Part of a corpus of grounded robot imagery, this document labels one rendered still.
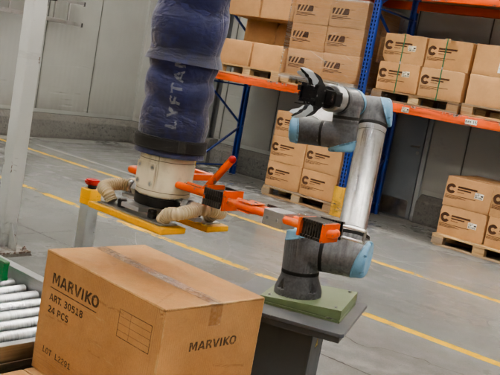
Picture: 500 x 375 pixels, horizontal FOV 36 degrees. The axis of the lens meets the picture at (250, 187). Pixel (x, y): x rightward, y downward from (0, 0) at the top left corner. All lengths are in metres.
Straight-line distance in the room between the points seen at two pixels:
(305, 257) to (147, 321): 0.99
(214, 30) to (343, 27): 8.22
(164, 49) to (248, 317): 0.84
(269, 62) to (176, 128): 8.89
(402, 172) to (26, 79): 6.73
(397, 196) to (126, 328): 9.29
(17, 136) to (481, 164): 6.81
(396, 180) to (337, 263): 8.42
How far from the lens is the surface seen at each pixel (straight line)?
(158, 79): 2.31
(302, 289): 3.02
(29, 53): 5.85
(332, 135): 2.61
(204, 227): 2.36
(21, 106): 5.86
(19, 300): 3.38
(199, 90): 2.30
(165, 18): 2.30
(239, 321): 2.35
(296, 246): 3.00
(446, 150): 11.10
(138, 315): 2.22
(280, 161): 10.92
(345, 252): 2.97
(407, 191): 11.28
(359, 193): 3.04
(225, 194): 2.19
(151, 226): 2.25
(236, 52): 11.54
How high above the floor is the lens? 1.59
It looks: 8 degrees down
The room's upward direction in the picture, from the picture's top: 10 degrees clockwise
